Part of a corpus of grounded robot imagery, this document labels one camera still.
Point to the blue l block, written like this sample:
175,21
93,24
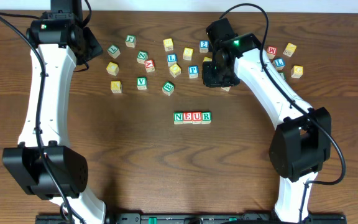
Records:
171,59
279,64

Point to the yellow block top right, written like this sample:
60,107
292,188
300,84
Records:
289,49

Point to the yellow o block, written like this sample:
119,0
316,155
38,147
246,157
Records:
207,59
175,70

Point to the red U block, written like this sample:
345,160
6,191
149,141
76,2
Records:
196,117

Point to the yellow s block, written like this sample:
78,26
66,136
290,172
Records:
168,44
188,53

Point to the green B block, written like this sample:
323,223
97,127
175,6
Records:
168,88

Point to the green J block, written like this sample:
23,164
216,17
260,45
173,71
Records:
130,41

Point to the red A block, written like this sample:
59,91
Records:
149,66

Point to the blue P block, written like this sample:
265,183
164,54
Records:
193,71

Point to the green Z block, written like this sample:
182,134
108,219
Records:
142,56

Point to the red M block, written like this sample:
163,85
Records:
271,52

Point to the yellow O block centre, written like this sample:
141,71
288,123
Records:
207,59

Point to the yellow C block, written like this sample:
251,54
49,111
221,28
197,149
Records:
112,68

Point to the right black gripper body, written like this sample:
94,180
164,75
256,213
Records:
217,79

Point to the green L block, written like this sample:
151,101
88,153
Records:
114,51

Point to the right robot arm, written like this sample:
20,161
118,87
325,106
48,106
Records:
301,142

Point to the green N block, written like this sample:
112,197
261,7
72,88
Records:
178,117

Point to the yellow S block top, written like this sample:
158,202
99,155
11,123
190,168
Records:
168,44

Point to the green 4 block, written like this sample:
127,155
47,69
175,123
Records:
282,75

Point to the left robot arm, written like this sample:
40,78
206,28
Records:
43,163

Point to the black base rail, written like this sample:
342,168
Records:
252,217

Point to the blue 2 block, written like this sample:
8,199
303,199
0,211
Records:
204,46

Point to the blue L block right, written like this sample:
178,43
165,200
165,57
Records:
279,64

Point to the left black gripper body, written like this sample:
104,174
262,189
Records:
91,45

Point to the green V block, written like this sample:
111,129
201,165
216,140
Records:
141,83

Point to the red I block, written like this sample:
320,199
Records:
226,88

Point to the red E block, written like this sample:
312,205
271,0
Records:
187,118

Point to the yellow G block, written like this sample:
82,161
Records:
297,71

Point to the green R block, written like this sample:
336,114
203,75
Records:
206,117

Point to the yellow K block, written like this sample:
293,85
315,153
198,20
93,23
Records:
116,87

